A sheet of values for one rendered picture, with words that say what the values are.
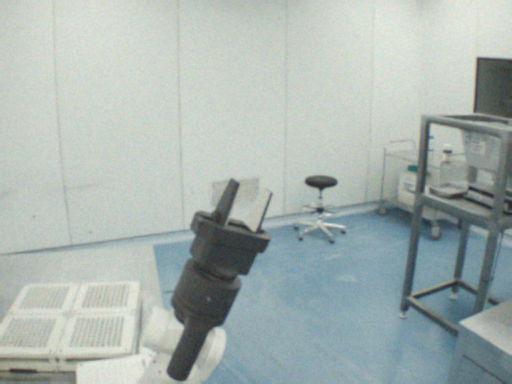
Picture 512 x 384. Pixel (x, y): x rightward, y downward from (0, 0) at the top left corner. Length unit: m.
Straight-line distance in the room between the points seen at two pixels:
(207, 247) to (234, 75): 4.10
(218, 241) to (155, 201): 4.01
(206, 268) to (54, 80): 3.80
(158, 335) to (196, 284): 0.10
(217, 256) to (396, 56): 5.31
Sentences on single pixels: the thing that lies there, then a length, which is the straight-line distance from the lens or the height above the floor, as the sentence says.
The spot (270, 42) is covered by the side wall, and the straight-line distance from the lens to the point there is 4.82.
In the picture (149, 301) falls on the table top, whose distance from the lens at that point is 1.85.
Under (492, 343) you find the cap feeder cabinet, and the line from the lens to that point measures 1.96.
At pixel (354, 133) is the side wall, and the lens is 5.47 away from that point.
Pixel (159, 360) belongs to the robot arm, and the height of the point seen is 1.32.
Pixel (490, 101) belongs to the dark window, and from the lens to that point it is 5.29.
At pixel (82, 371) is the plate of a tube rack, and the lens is 1.39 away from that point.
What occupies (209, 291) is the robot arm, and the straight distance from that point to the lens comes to 0.62.
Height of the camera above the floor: 1.78
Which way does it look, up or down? 16 degrees down
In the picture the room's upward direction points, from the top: straight up
